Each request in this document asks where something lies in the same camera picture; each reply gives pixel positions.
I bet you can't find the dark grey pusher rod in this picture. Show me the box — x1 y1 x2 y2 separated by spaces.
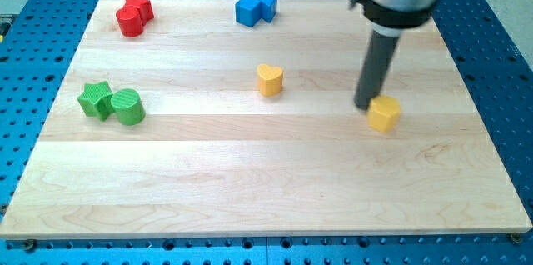
353 30 400 111

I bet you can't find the yellow hexagon block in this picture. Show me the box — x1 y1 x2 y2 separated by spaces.
366 95 401 133

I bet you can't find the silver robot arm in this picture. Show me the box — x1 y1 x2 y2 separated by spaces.
349 0 438 111

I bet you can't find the yellow heart block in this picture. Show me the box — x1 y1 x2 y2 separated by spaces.
257 64 284 97

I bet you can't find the blue triangle block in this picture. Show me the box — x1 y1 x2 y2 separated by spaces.
258 0 277 23

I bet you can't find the blue cube block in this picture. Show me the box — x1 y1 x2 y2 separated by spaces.
235 0 262 28

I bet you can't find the wooden board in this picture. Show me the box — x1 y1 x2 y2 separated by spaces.
1 0 531 239

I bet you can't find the red star block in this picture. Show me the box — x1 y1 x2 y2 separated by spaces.
125 0 154 26

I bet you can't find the red cylinder block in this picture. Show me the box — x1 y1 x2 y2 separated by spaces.
116 6 143 38

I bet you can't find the green cylinder block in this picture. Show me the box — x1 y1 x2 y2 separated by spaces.
111 88 146 126

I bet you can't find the green star block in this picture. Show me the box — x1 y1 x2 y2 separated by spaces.
77 81 114 121

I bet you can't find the blue perforated table plate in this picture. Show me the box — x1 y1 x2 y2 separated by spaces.
1 0 532 264

